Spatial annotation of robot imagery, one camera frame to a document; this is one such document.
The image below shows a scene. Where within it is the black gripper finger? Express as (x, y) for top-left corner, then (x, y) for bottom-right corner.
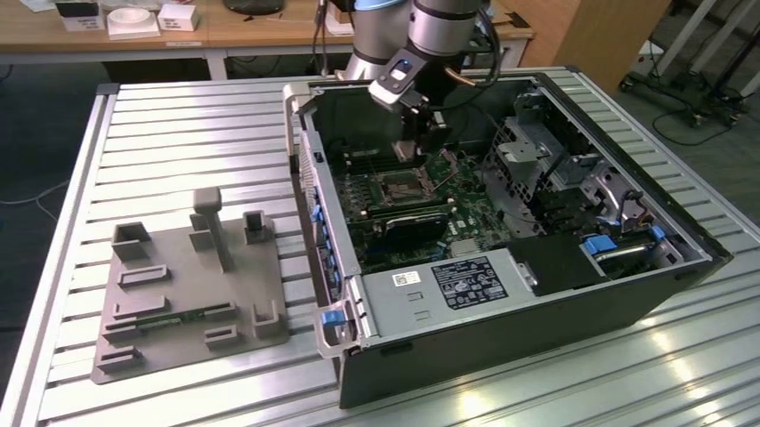
(427, 109), (451, 148)
(400, 101), (430, 148)

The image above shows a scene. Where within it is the silver square CPU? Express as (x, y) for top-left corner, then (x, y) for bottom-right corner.
(392, 139), (426, 164)

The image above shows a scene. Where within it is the metal socket cover frame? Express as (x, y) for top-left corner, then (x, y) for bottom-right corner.
(420, 148), (462, 192)

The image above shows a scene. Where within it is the CPU socket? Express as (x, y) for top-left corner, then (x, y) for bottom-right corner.
(378, 168), (438, 209)

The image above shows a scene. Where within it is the silver metal drive cage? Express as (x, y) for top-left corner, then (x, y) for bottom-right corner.
(480, 91), (618, 237)

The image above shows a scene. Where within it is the green motherboard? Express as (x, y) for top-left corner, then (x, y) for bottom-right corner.
(331, 146), (513, 275)

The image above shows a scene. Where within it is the brown cardboard box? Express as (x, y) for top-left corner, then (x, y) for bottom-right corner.
(486, 8), (537, 41)

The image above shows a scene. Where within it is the small white box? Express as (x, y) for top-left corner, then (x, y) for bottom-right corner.
(328, 8), (358, 36)

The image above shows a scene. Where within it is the black graphics card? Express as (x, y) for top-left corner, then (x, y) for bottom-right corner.
(378, 211), (451, 255)

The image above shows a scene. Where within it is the brown wooden panel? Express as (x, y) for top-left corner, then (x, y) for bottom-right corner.
(517, 0), (675, 95)

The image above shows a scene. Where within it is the black plastic shroud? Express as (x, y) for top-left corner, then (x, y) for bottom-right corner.
(509, 233), (607, 298)

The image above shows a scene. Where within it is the blue drive latch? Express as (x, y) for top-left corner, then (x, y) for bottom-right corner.
(579, 235), (617, 258)

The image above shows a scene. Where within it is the black round object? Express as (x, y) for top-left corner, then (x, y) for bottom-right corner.
(221, 0), (287, 14)

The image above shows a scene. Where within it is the wheeled equipment stand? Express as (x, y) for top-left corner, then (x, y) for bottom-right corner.
(615, 0), (760, 133)

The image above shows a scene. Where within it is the grey power supply unit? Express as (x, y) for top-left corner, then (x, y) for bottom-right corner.
(347, 246), (541, 350)

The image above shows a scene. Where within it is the plain white box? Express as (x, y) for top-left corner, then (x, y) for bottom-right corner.
(155, 3), (201, 33)

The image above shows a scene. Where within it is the black open PC case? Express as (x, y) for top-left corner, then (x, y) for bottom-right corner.
(281, 70), (736, 410)

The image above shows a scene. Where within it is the grey parts rack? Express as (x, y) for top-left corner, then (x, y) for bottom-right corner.
(88, 186), (293, 386)

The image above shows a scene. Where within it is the white block round recess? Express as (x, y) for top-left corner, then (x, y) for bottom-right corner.
(104, 7), (163, 42)

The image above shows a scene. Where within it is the green RAM stick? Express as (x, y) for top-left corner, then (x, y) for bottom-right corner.
(133, 310), (208, 333)

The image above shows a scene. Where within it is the white box black label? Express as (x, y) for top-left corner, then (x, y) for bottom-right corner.
(56, 0), (102, 33)

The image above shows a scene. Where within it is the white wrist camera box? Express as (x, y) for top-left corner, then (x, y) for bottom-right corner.
(366, 57), (423, 108)

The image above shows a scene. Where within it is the wooden desk white frame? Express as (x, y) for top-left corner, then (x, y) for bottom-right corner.
(0, 0), (229, 81)
(207, 0), (539, 81)

